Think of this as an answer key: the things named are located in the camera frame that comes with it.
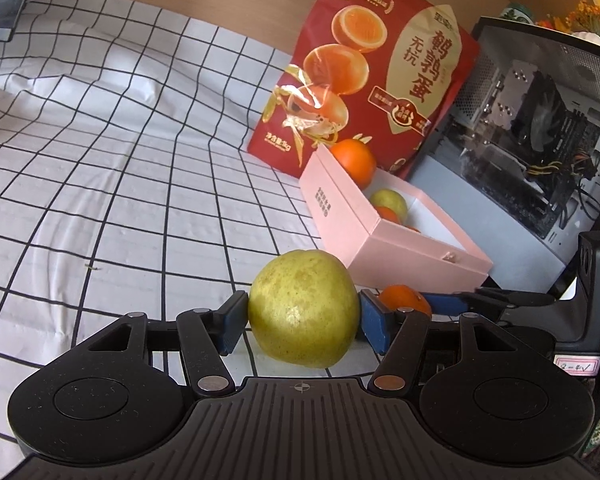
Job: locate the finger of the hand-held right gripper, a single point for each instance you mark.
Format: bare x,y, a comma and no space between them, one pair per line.
527,332
445,303

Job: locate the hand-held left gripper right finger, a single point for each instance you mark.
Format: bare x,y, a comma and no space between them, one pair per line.
375,325

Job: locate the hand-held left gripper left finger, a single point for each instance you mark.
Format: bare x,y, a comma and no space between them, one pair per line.
232,322

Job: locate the small mandarin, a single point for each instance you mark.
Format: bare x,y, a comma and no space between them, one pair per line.
405,297

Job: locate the small yellow-green pear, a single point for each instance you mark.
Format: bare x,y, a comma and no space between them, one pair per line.
302,305

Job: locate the dimpled orange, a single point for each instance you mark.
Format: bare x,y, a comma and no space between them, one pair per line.
387,216

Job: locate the large yellow-green pear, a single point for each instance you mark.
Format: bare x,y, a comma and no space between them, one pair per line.
392,202

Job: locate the pink cardboard box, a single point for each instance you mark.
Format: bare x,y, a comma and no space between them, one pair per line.
340,210

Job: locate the smooth oval orange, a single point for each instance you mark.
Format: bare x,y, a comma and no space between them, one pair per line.
355,160

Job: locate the computer case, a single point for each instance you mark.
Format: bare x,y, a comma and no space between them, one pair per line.
530,110

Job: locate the white black-checked cloth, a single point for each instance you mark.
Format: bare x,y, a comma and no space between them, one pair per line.
105,135

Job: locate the red snack bag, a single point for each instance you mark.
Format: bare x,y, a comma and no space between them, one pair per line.
380,35

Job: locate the orange flower bunch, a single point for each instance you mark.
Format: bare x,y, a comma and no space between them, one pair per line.
592,15

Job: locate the patterned cup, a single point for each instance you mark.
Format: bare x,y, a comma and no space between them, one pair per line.
515,12

